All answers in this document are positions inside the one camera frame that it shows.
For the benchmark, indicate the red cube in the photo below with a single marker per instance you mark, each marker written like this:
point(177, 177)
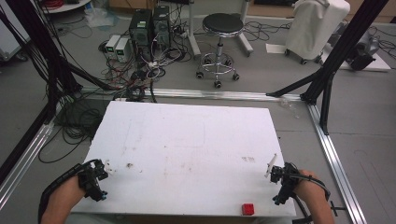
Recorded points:
point(247, 209)

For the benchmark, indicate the white equipment case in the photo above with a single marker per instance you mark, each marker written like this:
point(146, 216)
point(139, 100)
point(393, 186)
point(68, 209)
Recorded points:
point(11, 40)

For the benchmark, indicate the round white table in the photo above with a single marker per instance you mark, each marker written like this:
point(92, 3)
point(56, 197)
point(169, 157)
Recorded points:
point(67, 6)

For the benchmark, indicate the clear plastic bag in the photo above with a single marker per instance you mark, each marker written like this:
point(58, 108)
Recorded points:
point(99, 17)

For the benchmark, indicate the white covered wheeled machine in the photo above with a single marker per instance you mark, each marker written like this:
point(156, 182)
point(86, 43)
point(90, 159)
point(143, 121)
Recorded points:
point(314, 28)

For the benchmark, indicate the white power supply unit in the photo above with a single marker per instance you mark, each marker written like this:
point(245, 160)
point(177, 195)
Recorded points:
point(112, 45)
point(122, 49)

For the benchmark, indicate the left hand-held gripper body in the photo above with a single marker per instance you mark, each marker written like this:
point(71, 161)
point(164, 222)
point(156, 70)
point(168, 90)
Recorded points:
point(91, 182)

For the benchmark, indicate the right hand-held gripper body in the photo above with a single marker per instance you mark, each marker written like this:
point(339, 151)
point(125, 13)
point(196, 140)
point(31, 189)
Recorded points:
point(285, 183)

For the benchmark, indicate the person's left hand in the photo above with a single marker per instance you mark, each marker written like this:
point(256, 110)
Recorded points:
point(74, 188)

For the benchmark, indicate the grey device on board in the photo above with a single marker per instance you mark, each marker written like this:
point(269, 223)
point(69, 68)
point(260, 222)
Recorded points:
point(364, 51)

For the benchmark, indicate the white floor board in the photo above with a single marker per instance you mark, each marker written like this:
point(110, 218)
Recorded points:
point(378, 64)

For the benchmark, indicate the slim black computer tower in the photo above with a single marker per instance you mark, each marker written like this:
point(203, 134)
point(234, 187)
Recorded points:
point(162, 25)

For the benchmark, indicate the black braced frame post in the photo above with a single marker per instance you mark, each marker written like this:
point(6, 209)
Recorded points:
point(348, 46)

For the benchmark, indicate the black round stool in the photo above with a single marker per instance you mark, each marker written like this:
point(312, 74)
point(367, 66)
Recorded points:
point(222, 25)

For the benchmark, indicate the large black computer tower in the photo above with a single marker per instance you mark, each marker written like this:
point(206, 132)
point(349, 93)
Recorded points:
point(140, 29)

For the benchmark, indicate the long aluminium floor rail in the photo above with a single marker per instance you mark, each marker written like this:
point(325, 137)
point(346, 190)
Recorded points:
point(218, 94)

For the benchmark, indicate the white power strip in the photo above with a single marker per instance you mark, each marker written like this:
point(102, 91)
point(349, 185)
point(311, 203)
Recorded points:
point(152, 64)

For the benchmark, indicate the white table leg frame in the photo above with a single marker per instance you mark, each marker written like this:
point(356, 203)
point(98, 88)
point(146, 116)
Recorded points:
point(194, 37)

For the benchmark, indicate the person's right hand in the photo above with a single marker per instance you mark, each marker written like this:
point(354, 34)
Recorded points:
point(306, 183)

